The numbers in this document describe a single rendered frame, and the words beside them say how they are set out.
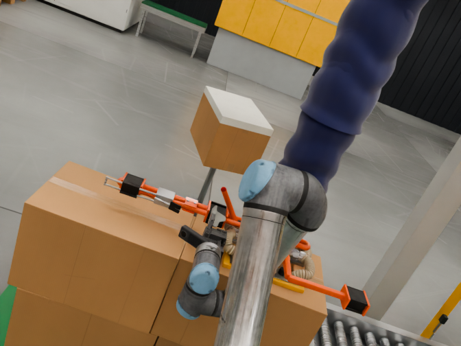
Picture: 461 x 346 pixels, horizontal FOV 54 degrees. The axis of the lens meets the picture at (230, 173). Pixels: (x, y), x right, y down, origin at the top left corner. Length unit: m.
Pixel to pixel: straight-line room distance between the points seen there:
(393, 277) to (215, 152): 1.46
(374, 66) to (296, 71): 7.60
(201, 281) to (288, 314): 0.49
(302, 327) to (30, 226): 1.10
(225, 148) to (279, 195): 2.12
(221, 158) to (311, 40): 5.99
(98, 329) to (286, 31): 7.53
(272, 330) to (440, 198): 1.55
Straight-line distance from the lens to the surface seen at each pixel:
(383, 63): 1.57
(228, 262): 1.79
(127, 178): 1.81
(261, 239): 1.12
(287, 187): 1.14
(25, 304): 2.10
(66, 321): 2.08
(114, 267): 1.83
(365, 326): 2.64
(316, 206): 1.20
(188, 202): 1.81
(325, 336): 2.44
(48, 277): 1.97
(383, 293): 3.36
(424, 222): 3.11
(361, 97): 1.57
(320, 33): 9.01
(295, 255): 1.91
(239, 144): 3.24
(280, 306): 1.82
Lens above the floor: 1.97
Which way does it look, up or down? 24 degrees down
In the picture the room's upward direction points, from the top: 23 degrees clockwise
